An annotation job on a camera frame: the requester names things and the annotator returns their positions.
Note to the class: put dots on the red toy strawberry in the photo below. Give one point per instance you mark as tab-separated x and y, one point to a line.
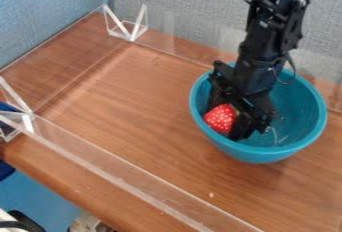
220	118

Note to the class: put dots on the grey object under table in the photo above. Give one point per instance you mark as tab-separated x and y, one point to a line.
86	223

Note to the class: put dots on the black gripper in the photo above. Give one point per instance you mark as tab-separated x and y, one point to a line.
243	86

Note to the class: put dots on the clear acrylic barrier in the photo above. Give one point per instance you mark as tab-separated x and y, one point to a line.
176	206
201	41
80	35

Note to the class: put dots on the blue plastic bowl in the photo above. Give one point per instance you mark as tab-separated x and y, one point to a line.
295	129

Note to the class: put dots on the clear acrylic left barrier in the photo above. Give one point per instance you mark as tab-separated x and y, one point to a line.
80	35

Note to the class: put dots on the clear acrylic back barrier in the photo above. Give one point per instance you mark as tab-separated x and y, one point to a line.
201	41

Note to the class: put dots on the clear acrylic front barrier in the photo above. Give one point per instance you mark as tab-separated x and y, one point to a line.
176	206

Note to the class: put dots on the black white object bottom left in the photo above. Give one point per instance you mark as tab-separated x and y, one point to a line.
13	221

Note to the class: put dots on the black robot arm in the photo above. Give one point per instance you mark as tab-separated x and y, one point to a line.
273	31

